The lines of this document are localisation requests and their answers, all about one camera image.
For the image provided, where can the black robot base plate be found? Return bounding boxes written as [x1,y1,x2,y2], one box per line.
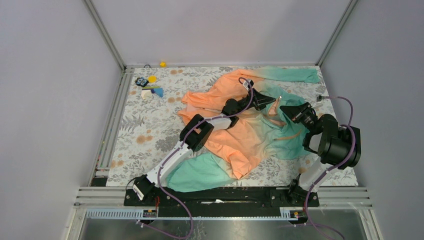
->
[123,186,320,208]

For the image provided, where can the black blue toy car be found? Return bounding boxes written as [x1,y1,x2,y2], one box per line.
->
[134,77,149,88]

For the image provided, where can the aluminium frame rails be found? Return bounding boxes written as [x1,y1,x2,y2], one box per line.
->
[62,0,383,240]

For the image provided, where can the blue triangular block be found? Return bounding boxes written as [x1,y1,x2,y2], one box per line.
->
[153,88,164,98]

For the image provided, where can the yellow round disc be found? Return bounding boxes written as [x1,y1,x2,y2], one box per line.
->
[147,75,157,83]

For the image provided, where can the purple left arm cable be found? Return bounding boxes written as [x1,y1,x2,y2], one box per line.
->
[136,77,255,240]

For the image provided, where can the floral patterned table cloth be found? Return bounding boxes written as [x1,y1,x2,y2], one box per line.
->
[106,65,359,188]

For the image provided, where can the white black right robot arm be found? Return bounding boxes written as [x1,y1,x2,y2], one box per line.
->
[280,102,362,206]

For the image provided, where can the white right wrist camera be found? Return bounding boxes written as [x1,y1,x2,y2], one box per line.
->
[312,94,325,109]

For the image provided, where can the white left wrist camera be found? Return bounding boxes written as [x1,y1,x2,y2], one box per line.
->
[241,80,254,93]

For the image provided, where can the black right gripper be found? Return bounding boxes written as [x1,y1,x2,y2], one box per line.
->
[279,102,318,134]

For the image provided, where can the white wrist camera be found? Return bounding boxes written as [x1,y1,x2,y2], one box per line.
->
[241,80,254,93]
[312,94,325,109]

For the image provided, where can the green yellow flat stick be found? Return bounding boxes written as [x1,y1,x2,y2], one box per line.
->
[142,86,161,90]

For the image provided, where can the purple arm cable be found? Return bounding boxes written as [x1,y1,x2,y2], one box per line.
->
[136,77,255,240]
[294,96,356,240]

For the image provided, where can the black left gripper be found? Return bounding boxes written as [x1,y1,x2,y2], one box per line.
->
[233,88,275,115]

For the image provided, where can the white slotted cable duct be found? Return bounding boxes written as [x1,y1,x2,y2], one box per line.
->
[86,207,299,221]

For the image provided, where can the white toy block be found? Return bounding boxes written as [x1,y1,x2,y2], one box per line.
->
[141,89,153,100]

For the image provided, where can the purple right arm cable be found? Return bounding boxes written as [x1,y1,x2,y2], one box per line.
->
[294,96,356,240]

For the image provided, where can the orange and teal jacket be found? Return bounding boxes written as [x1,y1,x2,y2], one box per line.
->
[166,66,320,193]

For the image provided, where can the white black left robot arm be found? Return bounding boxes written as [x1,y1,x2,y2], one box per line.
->
[132,87,276,206]

